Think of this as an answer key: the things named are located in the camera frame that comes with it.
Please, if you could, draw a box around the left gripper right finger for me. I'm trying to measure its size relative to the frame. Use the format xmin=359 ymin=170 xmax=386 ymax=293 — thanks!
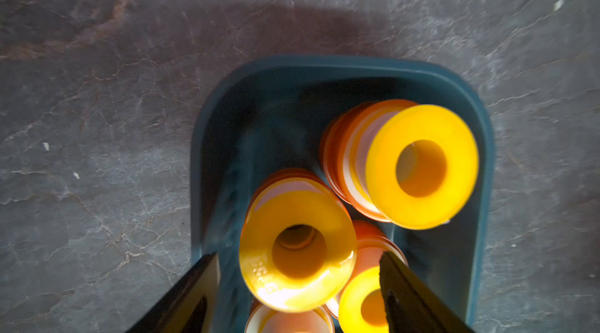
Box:
xmin=380 ymin=251 xmax=473 ymax=333

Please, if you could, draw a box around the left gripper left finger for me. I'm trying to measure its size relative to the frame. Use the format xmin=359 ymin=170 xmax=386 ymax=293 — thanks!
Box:
xmin=128 ymin=253 xmax=220 ymax=333

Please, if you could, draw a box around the yellow tape roll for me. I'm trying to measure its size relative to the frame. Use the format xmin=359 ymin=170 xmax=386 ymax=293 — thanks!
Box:
xmin=338 ymin=266 xmax=389 ymax=333
xmin=338 ymin=100 xmax=479 ymax=230
xmin=238 ymin=177 xmax=358 ymax=313
xmin=245 ymin=302 xmax=335 ymax=333

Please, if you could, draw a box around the orange sealing tape roll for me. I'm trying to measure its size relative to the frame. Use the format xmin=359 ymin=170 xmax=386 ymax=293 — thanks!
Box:
xmin=324 ymin=220 xmax=408 ymax=321
xmin=320 ymin=100 xmax=417 ymax=223
xmin=248 ymin=167 xmax=328 ymax=206

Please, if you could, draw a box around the teal storage box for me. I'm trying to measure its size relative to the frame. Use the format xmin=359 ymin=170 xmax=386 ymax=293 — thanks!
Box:
xmin=190 ymin=55 xmax=495 ymax=332

